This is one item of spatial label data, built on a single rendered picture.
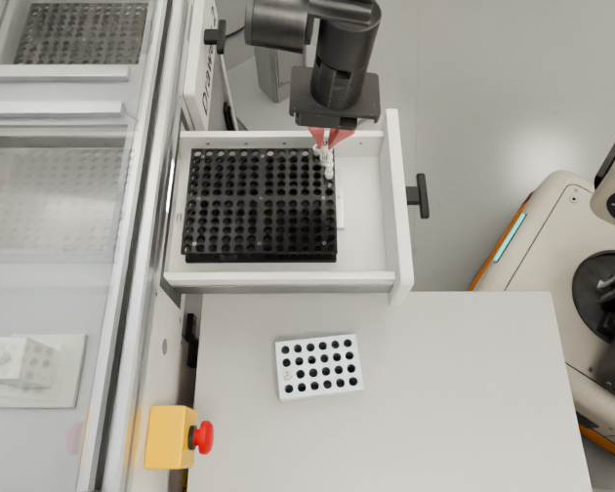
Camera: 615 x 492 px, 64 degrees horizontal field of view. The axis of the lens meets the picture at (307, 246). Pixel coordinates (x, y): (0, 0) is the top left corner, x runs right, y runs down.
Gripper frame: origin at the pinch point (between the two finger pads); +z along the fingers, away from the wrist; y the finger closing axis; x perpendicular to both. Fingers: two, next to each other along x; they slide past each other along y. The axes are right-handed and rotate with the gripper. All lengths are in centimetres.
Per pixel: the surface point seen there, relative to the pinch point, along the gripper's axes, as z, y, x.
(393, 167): 7.2, -11.1, -2.1
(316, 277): 12.5, -0.6, 13.8
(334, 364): 22.4, -4.5, 23.5
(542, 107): 87, -97, -95
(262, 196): 12.0, 7.8, 1.5
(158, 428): 13.7, 18.2, 34.1
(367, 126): 94, -28, -85
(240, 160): 12.5, 11.6, -5.1
